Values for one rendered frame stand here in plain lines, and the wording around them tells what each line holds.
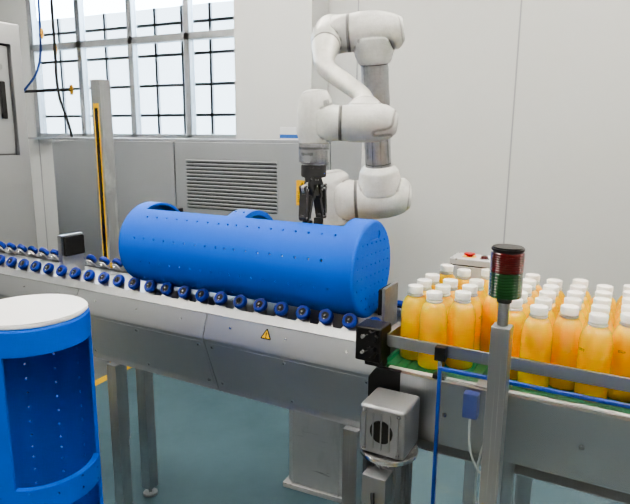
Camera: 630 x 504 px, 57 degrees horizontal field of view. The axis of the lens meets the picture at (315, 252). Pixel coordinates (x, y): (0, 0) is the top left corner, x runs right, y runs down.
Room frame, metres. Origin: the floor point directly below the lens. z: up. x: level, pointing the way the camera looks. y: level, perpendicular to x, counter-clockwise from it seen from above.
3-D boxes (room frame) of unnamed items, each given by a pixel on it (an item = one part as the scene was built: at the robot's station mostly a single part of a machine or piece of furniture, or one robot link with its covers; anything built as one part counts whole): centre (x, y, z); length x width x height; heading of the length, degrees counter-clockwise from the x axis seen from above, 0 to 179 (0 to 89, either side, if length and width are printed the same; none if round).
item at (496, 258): (1.10, -0.37, 1.23); 0.06 x 0.06 x 0.04
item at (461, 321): (1.38, -0.37, 0.99); 0.07 x 0.07 x 0.18
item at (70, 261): (2.24, 0.96, 1.00); 0.10 x 0.04 x 0.15; 151
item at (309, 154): (1.72, 0.01, 1.41); 0.09 x 0.09 x 0.06
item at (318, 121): (1.72, -0.01, 1.52); 0.13 x 0.11 x 0.16; 85
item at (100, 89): (2.60, 0.94, 0.85); 0.06 x 0.06 x 1.70; 61
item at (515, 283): (1.10, -0.37, 1.18); 0.06 x 0.06 x 0.05
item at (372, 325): (1.40, -0.15, 0.95); 0.10 x 0.07 x 0.10; 151
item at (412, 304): (1.44, -0.26, 0.99); 0.07 x 0.07 x 0.18
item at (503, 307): (1.10, -0.37, 1.18); 0.06 x 0.06 x 0.16
